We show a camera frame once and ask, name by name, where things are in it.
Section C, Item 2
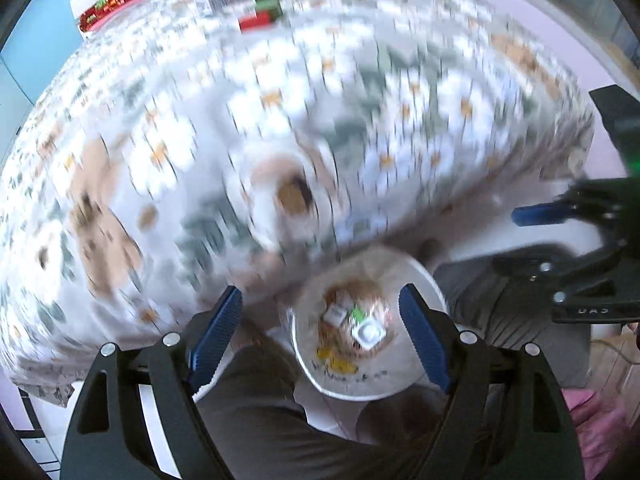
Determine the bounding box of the white bin with plastic liner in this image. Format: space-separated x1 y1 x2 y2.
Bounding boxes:
286 247 449 401

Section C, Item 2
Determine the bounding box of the floral bedspread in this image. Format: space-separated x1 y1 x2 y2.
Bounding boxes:
0 0 597 407

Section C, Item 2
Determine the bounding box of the red block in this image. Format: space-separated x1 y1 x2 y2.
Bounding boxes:
238 12 274 34

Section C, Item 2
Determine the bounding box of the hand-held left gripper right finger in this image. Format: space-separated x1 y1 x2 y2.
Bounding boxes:
398 283 586 480

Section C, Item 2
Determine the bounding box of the pink garment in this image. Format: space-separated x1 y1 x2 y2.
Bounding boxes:
562 389 632 480

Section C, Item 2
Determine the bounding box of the white box with blue print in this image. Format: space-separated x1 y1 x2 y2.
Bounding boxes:
201 0 253 16

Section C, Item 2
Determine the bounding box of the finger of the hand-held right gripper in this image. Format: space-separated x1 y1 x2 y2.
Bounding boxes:
492 242 628 306
511 180 632 227

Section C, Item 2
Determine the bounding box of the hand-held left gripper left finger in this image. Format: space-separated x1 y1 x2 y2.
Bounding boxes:
60 285 243 480

